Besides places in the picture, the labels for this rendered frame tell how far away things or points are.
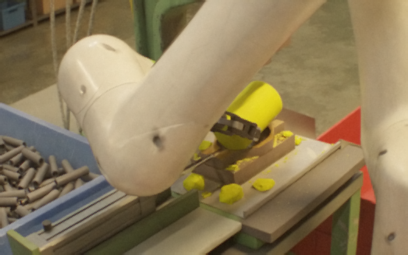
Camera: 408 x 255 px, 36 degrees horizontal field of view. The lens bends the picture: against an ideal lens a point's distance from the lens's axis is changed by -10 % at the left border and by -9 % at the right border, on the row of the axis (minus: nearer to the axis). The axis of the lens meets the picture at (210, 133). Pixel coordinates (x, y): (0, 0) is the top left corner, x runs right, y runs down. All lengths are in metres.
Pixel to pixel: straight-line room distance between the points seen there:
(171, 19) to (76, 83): 0.36
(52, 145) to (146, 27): 0.28
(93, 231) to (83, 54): 0.24
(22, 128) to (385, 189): 0.80
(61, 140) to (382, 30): 0.64
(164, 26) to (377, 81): 0.41
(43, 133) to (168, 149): 0.57
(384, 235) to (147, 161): 0.30
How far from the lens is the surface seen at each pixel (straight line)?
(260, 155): 1.08
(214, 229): 0.96
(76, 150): 1.18
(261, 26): 0.66
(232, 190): 1.01
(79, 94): 0.80
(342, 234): 1.23
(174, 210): 0.97
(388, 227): 0.79
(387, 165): 0.78
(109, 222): 0.90
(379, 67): 0.87
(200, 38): 0.68
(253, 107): 1.08
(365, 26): 0.86
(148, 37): 1.17
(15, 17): 6.40
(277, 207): 1.00
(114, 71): 0.79
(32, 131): 1.30
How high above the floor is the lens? 1.52
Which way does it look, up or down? 25 degrees down
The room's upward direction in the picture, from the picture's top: 5 degrees counter-clockwise
